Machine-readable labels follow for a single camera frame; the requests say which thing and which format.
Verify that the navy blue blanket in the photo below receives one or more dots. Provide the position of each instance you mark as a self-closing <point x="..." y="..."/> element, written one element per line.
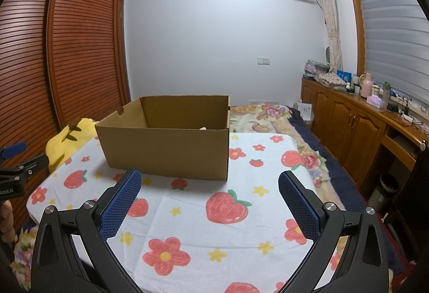
<point x="335" y="159"/>

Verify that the cream curtain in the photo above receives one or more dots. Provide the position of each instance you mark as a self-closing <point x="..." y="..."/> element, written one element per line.
<point x="330" y="18"/>

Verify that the floral bed blanket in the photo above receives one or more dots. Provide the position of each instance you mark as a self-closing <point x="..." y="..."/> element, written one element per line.
<point x="264" y="119"/>

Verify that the white power strip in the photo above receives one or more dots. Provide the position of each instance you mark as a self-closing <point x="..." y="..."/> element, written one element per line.
<point x="411" y="117"/>

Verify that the pink thermos jug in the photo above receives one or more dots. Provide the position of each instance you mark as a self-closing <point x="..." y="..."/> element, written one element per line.
<point x="366" y="85"/>

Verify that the person's left hand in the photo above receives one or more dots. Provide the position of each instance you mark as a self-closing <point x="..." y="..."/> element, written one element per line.
<point x="6" y="222"/>

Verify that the small green fan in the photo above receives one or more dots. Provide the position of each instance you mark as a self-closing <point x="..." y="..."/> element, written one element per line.
<point x="328" y="57"/>

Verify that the black charger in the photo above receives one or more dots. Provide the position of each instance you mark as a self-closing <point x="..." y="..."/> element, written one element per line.
<point x="393" y="107"/>

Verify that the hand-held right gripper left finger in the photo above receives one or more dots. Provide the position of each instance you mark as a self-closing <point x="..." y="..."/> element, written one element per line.
<point x="122" y="205"/>

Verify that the pink tissue box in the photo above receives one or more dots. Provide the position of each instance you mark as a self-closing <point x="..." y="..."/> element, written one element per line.
<point x="376" y="102"/>

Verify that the white wall switch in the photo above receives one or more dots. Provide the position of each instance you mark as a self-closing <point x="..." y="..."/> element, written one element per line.
<point x="263" y="61"/>

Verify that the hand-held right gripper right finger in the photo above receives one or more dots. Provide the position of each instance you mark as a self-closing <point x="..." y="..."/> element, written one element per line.
<point x="300" y="208"/>

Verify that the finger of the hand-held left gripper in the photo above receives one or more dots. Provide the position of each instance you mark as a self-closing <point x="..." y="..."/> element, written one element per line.
<point x="32" y="165"/>
<point x="13" y="149"/>

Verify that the folded floral fabric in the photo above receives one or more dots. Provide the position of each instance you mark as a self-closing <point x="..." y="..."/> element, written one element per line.
<point x="330" y="80"/>

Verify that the purple bag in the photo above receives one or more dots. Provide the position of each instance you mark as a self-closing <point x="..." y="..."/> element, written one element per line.
<point x="315" y="69"/>

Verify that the clear bottle green lid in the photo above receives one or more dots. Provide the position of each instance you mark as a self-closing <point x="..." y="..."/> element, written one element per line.
<point x="386" y="95"/>

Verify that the white paper bag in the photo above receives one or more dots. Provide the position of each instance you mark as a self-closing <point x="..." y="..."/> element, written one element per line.
<point x="305" y="113"/>

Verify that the wooden sideboard cabinet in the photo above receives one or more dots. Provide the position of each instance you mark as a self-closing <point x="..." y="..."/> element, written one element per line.
<point x="342" y="119"/>

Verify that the strawberry print white towel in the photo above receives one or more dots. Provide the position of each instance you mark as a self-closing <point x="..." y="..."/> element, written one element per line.
<point x="261" y="162"/>

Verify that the blue carton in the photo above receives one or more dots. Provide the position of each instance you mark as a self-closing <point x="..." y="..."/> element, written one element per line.
<point x="343" y="76"/>

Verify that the brown cardboard box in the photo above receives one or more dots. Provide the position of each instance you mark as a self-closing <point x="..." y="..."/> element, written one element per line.
<point x="161" y="152"/>

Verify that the brown slatted wardrobe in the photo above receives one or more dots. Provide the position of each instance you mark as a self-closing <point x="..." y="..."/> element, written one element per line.
<point x="77" y="45"/>

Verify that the yellow plush toy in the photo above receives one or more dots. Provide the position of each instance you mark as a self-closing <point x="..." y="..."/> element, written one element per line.
<point x="63" y="145"/>

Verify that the grey trash bin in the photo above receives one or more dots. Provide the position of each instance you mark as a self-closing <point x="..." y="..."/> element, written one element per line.
<point x="383" y="192"/>

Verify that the grey window blind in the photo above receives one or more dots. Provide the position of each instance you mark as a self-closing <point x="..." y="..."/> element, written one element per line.
<point x="388" y="32"/>

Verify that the wooden window frame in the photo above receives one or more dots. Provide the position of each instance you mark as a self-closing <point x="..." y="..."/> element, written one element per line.
<point x="354" y="11"/>

